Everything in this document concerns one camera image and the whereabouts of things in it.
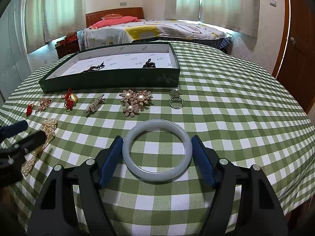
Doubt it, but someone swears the green white checkered tablecloth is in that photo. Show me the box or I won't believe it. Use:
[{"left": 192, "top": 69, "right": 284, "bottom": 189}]
[{"left": 0, "top": 40, "right": 315, "bottom": 236}]

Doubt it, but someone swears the pearl flower brooch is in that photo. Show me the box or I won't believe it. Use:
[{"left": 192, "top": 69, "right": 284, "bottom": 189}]
[{"left": 119, "top": 89, "right": 153, "bottom": 117}]

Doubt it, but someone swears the rhinestone leaf brooch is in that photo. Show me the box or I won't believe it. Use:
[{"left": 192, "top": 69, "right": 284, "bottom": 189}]
[{"left": 85, "top": 94, "right": 105, "bottom": 113}]

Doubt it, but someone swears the bed with patterned sheet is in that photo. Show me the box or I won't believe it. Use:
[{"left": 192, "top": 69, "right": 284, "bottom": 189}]
[{"left": 81, "top": 20, "right": 232, "bottom": 50}]

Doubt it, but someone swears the red knot gold charm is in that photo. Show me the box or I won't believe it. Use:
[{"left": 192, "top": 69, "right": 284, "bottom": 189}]
[{"left": 61, "top": 88, "right": 79, "bottom": 110}]

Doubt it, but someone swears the black tassel pendant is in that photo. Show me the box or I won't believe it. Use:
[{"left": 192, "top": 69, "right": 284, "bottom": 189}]
[{"left": 143, "top": 59, "right": 156, "bottom": 68}]

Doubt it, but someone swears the left white curtain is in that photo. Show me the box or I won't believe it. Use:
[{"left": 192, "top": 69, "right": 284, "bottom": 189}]
[{"left": 25, "top": 0, "right": 85, "bottom": 53}]

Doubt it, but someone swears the dark wooden nightstand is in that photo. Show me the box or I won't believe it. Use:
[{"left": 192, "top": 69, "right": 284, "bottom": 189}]
[{"left": 55, "top": 38, "right": 80, "bottom": 59}]

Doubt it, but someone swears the wall light switch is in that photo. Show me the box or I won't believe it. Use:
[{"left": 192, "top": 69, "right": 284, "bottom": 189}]
[{"left": 270, "top": 0, "right": 277, "bottom": 7}]

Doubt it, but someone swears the pale jade bangle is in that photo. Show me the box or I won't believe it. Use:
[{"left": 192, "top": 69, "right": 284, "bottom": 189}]
[{"left": 122, "top": 119, "right": 193, "bottom": 182}]

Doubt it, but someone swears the white curtain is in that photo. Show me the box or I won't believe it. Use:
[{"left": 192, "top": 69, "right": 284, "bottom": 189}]
[
  {"left": 25, "top": 0, "right": 85, "bottom": 53},
  {"left": 163, "top": 0, "right": 260, "bottom": 39}
]

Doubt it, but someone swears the rose gold chain bracelet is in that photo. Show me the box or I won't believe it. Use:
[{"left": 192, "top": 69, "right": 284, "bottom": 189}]
[{"left": 35, "top": 97, "right": 54, "bottom": 114}]

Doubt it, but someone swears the metal door knob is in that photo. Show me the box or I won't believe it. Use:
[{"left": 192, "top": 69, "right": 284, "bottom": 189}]
[{"left": 290, "top": 37, "right": 296, "bottom": 46}]

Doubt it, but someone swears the silver ring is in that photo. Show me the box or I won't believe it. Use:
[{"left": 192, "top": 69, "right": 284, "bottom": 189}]
[{"left": 168, "top": 88, "right": 183, "bottom": 109}]

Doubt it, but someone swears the pink pillow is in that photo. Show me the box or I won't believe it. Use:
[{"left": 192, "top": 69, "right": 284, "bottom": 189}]
[{"left": 89, "top": 16, "right": 141, "bottom": 29}]

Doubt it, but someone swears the right white curtain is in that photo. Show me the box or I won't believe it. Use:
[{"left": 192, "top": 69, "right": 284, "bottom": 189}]
[{"left": 163, "top": 0, "right": 260, "bottom": 39}]

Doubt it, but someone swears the orange patterned cushion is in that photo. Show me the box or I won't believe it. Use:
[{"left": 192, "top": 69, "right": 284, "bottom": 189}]
[{"left": 101, "top": 13, "right": 123, "bottom": 20}]

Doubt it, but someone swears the dark green jewelry tray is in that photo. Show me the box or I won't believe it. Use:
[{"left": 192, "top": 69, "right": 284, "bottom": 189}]
[{"left": 39, "top": 41, "right": 181, "bottom": 93}]

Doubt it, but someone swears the small red tassel charm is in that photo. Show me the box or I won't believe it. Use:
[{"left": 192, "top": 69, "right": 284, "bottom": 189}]
[{"left": 26, "top": 104, "right": 34, "bottom": 117}]

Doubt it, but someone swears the dark red bead bracelet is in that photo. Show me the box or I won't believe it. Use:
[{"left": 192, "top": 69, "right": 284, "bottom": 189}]
[{"left": 82, "top": 61, "right": 106, "bottom": 73}]

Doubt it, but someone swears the brown wooden door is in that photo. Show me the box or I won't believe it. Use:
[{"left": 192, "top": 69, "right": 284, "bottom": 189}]
[{"left": 274, "top": 0, "right": 314, "bottom": 113}]

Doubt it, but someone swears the white pearl necklace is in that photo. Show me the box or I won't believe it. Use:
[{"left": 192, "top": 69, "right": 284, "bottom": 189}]
[{"left": 21, "top": 117, "right": 59, "bottom": 177}]

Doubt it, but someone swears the wooden headboard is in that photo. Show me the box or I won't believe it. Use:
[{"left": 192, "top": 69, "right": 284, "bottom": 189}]
[{"left": 85, "top": 7, "right": 145, "bottom": 28}]

